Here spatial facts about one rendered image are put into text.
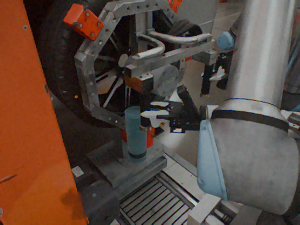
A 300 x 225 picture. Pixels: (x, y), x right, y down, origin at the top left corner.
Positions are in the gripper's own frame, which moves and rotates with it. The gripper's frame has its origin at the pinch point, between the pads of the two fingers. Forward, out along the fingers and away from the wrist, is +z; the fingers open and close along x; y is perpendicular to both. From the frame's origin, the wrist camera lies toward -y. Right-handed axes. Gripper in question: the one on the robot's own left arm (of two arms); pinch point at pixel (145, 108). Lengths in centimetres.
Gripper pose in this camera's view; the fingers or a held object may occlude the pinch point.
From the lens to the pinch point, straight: 76.7
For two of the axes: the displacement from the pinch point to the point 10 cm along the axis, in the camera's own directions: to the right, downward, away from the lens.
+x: 0.6, -5.6, 8.2
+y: 0.0, 8.3, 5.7
